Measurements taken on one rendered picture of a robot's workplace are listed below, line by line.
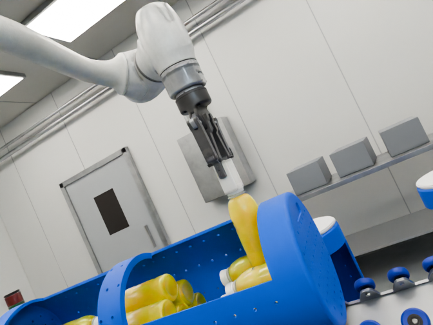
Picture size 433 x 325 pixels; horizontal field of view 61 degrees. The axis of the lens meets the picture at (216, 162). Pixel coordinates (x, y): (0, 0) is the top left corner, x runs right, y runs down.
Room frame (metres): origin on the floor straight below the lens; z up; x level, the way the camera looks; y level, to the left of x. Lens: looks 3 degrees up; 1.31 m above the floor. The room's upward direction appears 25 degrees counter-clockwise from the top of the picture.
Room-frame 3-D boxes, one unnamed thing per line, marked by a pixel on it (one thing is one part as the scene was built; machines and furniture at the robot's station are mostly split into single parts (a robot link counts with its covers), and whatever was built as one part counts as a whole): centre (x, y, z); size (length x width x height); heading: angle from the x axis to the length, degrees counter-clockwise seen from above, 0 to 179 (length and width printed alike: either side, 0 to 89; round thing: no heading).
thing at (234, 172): (0.83, -0.02, 1.32); 0.03 x 0.01 x 0.07; 70
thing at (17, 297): (1.55, 1.01, 1.23); 0.06 x 0.06 x 0.04
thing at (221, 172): (0.77, 0.00, 1.34); 0.03 x 0.01 x 0.05; 160
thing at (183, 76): (0.81, -0.01, 1.54); 0.09 x 0.09 x 0.06
